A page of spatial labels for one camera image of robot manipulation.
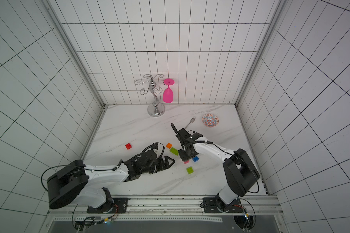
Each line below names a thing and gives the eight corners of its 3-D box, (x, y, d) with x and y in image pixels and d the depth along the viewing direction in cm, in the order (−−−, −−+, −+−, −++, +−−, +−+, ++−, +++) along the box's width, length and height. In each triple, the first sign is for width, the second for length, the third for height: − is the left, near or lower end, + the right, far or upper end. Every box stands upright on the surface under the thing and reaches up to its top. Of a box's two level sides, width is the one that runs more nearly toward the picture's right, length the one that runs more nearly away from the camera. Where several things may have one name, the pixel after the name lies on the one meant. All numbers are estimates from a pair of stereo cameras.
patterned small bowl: (202, 127, 107) (203, 123, 103) (201, 116, 113) (202, 113, 110) (218, 127, 107) (219, 123, 103) (215, 116, 113) (217, 113, 110)
